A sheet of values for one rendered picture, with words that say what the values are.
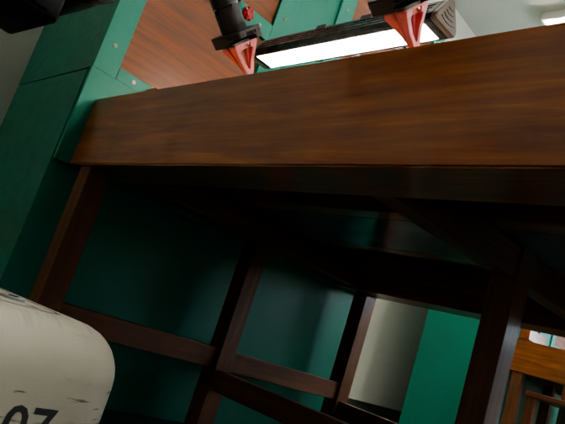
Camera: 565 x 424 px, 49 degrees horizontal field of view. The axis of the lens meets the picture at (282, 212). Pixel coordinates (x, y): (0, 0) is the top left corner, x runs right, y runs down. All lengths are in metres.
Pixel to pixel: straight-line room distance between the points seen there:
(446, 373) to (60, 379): 3.59
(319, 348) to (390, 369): 2.22
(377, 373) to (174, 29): 3.09
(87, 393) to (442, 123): 0.52
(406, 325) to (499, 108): 3.86
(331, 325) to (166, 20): 1.24
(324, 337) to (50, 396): 1.84
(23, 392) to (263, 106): 0.68
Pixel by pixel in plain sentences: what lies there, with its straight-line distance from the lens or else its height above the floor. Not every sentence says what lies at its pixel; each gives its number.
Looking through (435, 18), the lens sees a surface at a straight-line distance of 1.37.
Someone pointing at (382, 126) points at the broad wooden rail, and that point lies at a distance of 0.87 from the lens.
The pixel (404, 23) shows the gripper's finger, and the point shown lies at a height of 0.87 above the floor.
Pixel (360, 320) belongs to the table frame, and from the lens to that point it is 2.26.
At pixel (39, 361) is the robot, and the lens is 0.56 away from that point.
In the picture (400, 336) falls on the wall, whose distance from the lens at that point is 4.54.
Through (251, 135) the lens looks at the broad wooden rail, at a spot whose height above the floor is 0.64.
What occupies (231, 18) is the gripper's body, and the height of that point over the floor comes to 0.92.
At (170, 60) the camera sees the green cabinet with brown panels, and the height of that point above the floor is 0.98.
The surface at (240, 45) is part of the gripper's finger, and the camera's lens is 1.36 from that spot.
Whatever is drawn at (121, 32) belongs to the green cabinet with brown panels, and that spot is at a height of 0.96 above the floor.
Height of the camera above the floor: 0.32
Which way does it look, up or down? 11 degrees up
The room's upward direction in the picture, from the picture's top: 18 degrees clockwise
